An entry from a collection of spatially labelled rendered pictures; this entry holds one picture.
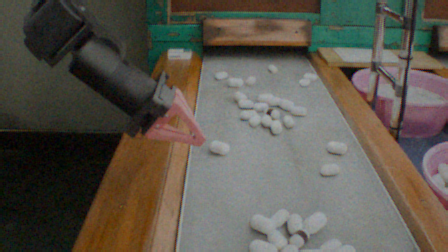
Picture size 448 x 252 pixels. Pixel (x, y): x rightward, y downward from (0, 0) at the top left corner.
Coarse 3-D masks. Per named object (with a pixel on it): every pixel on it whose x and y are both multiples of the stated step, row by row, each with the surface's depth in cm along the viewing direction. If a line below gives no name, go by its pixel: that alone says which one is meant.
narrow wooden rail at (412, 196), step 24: (336, 72) 112; (336, 96) 98; (360, 96) 96; (360, 120) 84; (360, 144) 80; (384, 144) 75; (384, 168) 68; (408, 168) 67; (408, 192) 61; (432, 192) 61; (408, 216) 57; (432, 216) 55; (432, 240) 51
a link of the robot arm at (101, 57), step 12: (84, 48) 55; (96, 48) 56; (108, 48) 57; (72, 60) 56; (84, 60) 55; (96, 60) 56; (108, 60) 56; (72, 72) 57; (84, 72) 56; (96, 72) 56; (108, 72) 56; (96, 84) 57
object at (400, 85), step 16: (384, 0) 85; (416, 0) 70; (384, 16) 86; (400, 16) 75; (416, 16) 72; (384, 32) 88; (400, 48) 75; (400, 64) 75; (400, 80) 76; (368, 96) 94; (400, 96) 77; (400, 112) 78; (400, 128) 79
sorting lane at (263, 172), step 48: (288, 96) 103; (240, 144) 81; (288, 144) 81; (192, 192) 66; (240, 192) 66; (288, 192) 66; (336, 192) 66; (384, 192) 66; (192, 240) 56; (240, 240) 56; (288, 240) 56; (384, 240) 55
